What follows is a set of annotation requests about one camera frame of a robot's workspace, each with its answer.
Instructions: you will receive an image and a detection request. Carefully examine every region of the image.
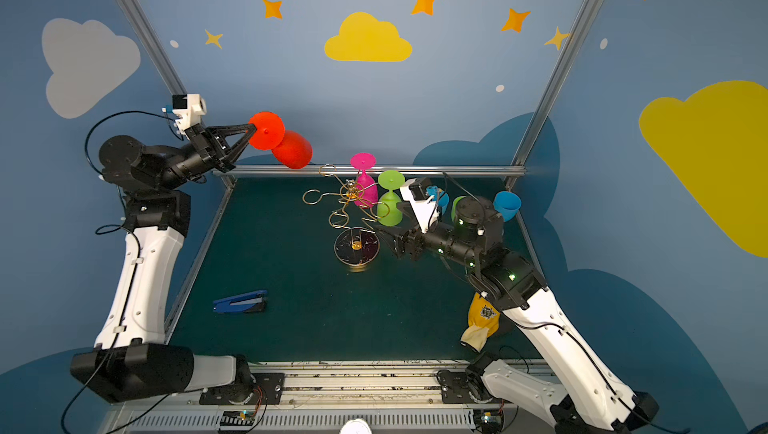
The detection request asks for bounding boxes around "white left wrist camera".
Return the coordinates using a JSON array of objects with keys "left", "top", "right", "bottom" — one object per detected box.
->
[{"left": 171, "top": 94, "right": 207, "bottom": 133}]

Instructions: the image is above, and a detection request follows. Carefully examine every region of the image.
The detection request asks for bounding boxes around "red wine glass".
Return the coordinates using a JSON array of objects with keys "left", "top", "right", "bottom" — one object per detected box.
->
[{"left": 249, "top": 111, "right": 313, "bottom": 169}]

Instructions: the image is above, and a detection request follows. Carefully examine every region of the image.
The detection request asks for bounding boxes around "aluminium frame post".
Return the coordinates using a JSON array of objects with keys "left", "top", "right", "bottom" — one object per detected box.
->
[
  {"left": 115, "top": 0, "right": 187, "bottom": 96},
  {"left": 504, "top": 0, "right": 604, "bottom": 190}
]

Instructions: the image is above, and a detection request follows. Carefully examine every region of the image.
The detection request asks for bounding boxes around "aluminium right frame post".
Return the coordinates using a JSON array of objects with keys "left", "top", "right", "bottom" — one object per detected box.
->
[{"left": 504, "top": 0, "right": 604, "bottom": 190}]

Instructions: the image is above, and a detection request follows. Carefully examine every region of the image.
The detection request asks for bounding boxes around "aluminium left frame post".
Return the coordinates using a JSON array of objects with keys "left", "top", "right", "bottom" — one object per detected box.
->
[{"left": 115, "top": 0, "right": 187, "bottom": 96}]

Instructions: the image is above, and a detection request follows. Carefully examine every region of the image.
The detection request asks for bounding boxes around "green wine glass back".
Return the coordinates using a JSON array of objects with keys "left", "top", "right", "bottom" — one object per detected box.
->
[{"left": 376, "top": 170, "right": 405, "bottom": 226}]

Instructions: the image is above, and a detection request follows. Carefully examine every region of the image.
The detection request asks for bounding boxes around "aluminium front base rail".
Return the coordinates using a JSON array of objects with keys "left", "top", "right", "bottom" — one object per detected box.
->
[{"left": 99, "top": 359, "right": 554, "bottom": 433}]

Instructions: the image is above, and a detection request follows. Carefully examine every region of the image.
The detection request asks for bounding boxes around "gold wire wine glass rack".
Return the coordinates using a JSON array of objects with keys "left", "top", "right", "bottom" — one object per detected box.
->
[{"left": 301, "top": 174, "right": 381, "bottom": 273}]

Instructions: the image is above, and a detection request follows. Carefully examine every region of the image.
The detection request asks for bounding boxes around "magenta wine glass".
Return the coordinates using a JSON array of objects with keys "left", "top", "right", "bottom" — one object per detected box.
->
[{"left": 350, "top": 152, "right": 378, "bottom": 208}]

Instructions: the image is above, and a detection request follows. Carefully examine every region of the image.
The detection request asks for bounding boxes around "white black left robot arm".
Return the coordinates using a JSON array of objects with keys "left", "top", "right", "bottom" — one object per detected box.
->
[{"left": 70, "top": 123, "right": 257, "bottom": 404}]

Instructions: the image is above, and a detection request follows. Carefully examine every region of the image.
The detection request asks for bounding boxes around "green wine glass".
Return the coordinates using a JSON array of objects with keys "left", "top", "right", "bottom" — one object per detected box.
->
[
  {"left": 376, "top": 170, "right": 405, "bottom": 226},
  {"left": 451, "top": 195, "right": 466, "bottom": 223}
]

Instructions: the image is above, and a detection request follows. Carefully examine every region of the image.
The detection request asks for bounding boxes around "blue wine glass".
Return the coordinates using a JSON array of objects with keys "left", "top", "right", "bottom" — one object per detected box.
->
[
  {"left": 427, "top": 185, "right": 450, "bottom": 214},
  {"left": 493, "top": 190, "right": 522, "bottom": 222}
]

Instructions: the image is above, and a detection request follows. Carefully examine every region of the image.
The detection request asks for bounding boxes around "aluminium back frame rail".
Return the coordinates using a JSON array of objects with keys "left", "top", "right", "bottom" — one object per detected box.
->
[{"left": 212, "top": 164, "right": 526, "bottom": 177}]

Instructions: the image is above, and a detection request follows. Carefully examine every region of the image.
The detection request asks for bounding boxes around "yellow work glove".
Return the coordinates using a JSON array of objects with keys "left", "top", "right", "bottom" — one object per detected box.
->
[{"left": 460, "top": 293, "right": 500, "bottom": 353}]

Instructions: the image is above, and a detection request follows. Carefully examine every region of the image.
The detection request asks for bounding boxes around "green wine glass front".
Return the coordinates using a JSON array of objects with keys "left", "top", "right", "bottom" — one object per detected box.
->
[{"left": 451, "top": 195, "right": 466, "bottom": 223}]

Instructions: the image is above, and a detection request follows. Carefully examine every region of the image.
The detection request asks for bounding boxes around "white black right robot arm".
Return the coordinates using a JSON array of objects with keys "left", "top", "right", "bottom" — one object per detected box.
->
[{"left": 376, "top": 196, "right": 659, "bottom": 433}]

